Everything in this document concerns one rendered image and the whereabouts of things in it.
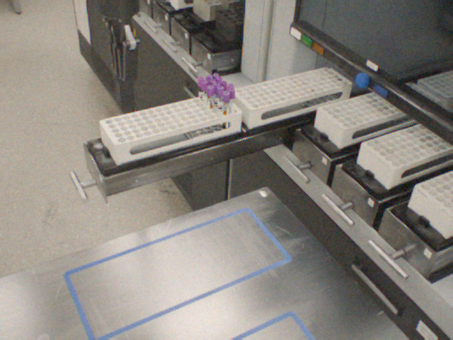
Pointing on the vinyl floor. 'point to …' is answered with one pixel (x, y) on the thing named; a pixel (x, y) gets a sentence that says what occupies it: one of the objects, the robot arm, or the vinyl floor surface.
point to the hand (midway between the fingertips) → (126, 91)
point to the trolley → (196, 284)
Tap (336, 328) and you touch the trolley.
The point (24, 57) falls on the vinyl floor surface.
